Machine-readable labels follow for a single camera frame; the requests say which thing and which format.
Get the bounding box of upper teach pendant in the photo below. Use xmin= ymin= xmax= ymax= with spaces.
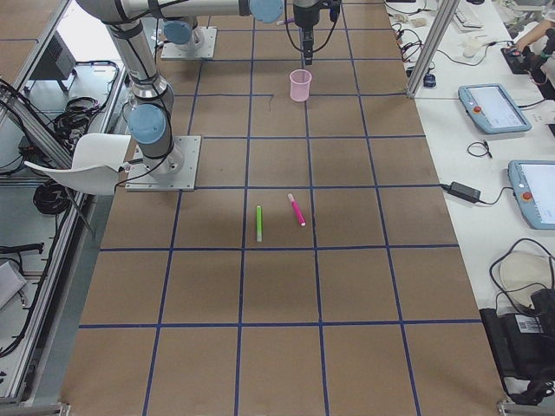
xmin=458 ymin=84 xmax=532 ymax=134

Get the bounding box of green marker pen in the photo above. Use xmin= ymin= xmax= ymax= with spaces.
xmin=256 ymin=205 xmax=264 ymax=243

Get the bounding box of teach pendant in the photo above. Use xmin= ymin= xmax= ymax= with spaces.
xmin=458 ymin=84 xmax=532 ymax=134
xmin=508 ymin=160 xmax=554 ymax=230

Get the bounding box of pink mesh cup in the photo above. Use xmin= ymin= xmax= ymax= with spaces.
xmin=290 ymin=69 xmax=312 ymax=102

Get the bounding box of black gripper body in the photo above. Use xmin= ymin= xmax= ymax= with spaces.
xmin=292 ymin=0 xmax=321 ymax=29

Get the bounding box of black power adapter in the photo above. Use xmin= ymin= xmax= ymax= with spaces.
xmin=448 ymin=181 xmax=480 ymax=204

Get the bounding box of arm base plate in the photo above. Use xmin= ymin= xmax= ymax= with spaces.
xmin=160 ymin=26 xmax=218 ymax=61
xmin=124 ymin=135 xmax=201 ymax=192

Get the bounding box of aluminium frame post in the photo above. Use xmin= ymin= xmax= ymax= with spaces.
xmin=407 ymin=0 xmax=459 ymax=99

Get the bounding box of lower teach pendant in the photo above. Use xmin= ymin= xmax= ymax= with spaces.
xmin=508 ymin=160 xmax=554 ymax=230

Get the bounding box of pink marker pen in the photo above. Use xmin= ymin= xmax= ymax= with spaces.
xmin=287 ymin=193 xmax=306 ymax=227

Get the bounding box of white chair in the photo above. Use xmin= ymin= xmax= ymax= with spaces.
xmin=24 ymin=133 xmax=131 ymax=196

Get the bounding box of black device box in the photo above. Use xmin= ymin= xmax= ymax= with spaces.
xmin=480 ymin=309 xmax=554 ymax=406

